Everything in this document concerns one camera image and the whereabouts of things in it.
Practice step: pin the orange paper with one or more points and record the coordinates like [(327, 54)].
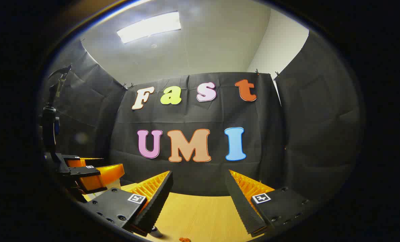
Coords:
[(184, 239)]

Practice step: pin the ceiling light panel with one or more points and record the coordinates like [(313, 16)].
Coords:
[(149, 27)]

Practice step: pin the wooden desktop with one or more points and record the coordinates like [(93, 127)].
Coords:
[(200, 215)]

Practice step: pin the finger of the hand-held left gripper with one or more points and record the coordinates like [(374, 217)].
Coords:
[(102, 176), (82, 170)]

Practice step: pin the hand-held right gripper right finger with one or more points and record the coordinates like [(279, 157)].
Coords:
[(242, 205)]

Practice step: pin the white desktop garbage bin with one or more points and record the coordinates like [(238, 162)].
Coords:
[(114, 184)]

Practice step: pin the black backdrop cloth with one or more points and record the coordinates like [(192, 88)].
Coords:
[(193, 174)]

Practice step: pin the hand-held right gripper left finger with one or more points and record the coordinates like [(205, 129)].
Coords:
[(154, 201)]

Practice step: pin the blue pop can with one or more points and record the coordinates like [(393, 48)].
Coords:
[(156, 232)]

